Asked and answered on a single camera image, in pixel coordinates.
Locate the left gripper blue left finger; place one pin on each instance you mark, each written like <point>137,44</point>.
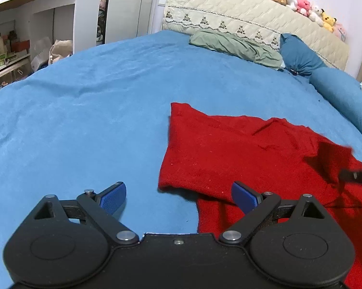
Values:
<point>104,204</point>

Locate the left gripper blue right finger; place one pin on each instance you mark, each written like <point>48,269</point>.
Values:
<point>256,206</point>

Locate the red knit garment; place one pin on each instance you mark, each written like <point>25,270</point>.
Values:
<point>207,154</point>

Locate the blue long bolster pillow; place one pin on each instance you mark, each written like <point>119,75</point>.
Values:
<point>342,91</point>

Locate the blue bed sheet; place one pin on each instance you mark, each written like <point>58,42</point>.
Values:
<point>101,116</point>

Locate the dark blue pillow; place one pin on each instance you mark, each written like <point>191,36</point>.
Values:
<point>297,56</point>

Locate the light pink plush toy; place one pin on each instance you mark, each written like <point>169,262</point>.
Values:
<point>340,31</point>

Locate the green folded cloth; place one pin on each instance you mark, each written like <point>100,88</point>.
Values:
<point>245,49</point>

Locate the yellow plush toy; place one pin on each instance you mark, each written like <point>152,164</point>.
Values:
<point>328,21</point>

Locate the beige bag on floor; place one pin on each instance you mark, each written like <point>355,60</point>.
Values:
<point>60,49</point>

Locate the white plush toy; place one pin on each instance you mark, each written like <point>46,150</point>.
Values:
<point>292,4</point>

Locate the white desk shelf unit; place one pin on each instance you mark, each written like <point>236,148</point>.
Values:
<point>74,20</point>

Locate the white grey wardrobe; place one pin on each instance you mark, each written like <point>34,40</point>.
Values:
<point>127,19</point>

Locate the cream quilted headboard cover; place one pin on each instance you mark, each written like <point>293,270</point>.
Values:
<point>263,21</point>

